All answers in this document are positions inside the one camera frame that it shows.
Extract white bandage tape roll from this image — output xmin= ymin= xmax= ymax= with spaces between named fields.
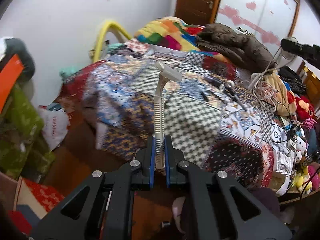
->
xmin=226 ymin=80 xmax=235 ymax=88

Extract black grey marker pen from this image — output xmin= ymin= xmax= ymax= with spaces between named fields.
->
xmin=225 ymin=88 xmax=247 ymax=111

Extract white disposable razor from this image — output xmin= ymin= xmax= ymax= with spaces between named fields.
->
xmin=153 ymin=61 xmax=182 ymax=169

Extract purple black spray bottle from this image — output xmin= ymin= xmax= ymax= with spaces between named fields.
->
xmin=203 ymin=76 xmax=222 ymax=88

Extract wooden bed headboard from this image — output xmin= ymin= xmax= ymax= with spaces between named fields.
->
xmin=297 ymin=61 xmax=320 ymax=111

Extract red plush toy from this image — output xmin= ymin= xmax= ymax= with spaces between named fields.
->
xmin=296 ymin=96 xmax=315 ymax=121

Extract brown puffer jacket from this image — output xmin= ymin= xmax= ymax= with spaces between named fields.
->
xmin=196 ymin=23 xmax=276 ymax=73

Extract white sliding wardrobe with hearts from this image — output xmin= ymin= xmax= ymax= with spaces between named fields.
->
xmin=215 ymin=0 xmax=300 ymax=54

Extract patchwork patterned bedspread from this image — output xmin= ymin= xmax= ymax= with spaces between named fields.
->
xmin=62 ymin=42 xmax=274 ymax=188

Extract dalmatian plush toy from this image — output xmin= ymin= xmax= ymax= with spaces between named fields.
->
xmin=296 ymin=137 xmax=307 ymax=160

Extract yellow plush toy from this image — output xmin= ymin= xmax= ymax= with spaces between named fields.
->
xmin=293 ymin=167 xmax=313 ymax=194

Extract green patterned bag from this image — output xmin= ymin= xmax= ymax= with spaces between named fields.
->
xmin=1 ymin=85 xmax=55 ymax=183

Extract white shopping bag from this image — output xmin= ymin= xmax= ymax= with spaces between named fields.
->
xmin=38 ymin=102 xmax=70 ymax=151

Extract brown wooden door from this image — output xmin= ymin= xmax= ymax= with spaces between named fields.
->
xmin=174 ymin=0 xmax=220 ymax=25

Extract teal plastic toy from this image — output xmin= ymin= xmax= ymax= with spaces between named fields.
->
xmin=59 ymin=67 xmax=79 ymax=80

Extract colourful block fleece blanket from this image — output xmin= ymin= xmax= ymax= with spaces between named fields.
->
xmin=134 ymin=16 xmax=204 ymax=51

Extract yellow foam tube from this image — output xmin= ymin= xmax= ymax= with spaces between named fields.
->
xmin=91 ymin=19 xmax=133 ymax=63

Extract orange cardboard box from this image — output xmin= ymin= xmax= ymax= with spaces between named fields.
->
xmin=0 ymin=54 xmax=23 ymax=112

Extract tangled white cables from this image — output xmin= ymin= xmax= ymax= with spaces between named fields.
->
xmin=247 ymin=44 xmax=286 ymax=117

